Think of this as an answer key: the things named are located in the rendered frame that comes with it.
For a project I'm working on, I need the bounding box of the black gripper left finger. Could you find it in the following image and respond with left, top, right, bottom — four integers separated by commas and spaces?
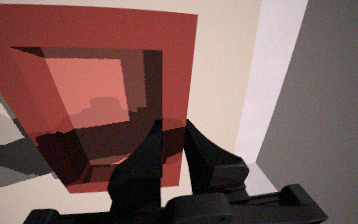
107, 119, 162, 219

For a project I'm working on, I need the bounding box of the red rectangular frame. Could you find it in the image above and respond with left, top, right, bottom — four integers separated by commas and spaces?
0, 4, 198, 194

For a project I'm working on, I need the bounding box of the beige board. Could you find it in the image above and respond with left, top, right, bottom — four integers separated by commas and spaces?
0, 0, 262, 224

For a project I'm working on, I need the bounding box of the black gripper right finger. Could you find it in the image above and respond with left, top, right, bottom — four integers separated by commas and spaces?
183, 119, 250, 204

